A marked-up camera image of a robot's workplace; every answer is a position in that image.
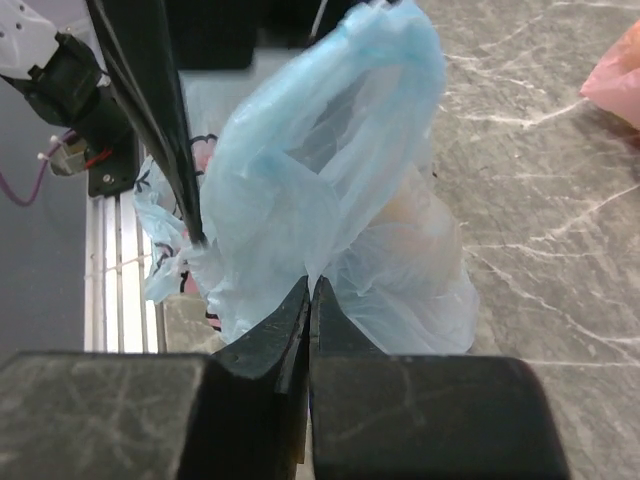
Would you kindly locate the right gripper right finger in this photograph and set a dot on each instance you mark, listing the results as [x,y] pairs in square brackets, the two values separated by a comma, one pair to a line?
[331,332]

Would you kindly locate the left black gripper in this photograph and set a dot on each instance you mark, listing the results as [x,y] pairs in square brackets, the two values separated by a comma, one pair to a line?
[138,40]

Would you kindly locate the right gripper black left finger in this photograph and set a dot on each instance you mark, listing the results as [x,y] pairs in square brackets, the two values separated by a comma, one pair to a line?
[265,358]

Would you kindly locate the blue plastic bag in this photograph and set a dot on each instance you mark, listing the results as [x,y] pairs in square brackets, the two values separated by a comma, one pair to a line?
[315,166]

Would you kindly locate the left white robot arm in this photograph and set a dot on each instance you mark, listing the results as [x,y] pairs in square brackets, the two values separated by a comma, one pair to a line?
[66,82]

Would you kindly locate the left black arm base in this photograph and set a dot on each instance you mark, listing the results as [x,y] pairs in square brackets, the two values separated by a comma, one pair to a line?
[109,171]

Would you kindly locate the pink tied plastic bag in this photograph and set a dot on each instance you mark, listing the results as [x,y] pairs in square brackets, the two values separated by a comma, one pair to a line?
[613,84]

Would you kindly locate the aluminium rail frame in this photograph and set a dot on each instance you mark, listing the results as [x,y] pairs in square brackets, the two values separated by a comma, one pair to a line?
[117,316]

